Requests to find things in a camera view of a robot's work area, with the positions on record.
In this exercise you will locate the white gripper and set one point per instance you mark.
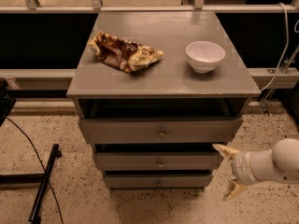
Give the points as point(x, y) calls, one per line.
point(240, 167)

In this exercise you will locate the grey drawer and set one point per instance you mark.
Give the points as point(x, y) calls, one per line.
point(157, 181)
point(147, 131)
point(151, 161)

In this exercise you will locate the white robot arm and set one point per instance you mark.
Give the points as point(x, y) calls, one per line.
point(279, 164)

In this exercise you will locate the grey top drawer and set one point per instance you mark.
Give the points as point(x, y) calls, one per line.
point(147, 131)

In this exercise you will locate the grey wooden drawer cabinet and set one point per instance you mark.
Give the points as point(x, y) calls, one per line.
point(168, 89)

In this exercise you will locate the grey bottom drawer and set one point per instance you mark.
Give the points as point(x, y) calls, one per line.
point(157, 181)

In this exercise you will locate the white ceramic bowl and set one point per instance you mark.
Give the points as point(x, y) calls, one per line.
point(204, 56)

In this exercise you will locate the crumpled brown chip bag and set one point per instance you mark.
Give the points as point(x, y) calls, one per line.
point(125, 55)

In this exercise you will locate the black metal stand base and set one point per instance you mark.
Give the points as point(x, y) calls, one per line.
point(42, 179)

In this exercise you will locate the black box at left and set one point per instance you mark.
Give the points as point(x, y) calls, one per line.
point(6, 102)

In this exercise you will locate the metal railing frame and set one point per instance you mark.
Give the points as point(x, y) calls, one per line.
point(286, 78)

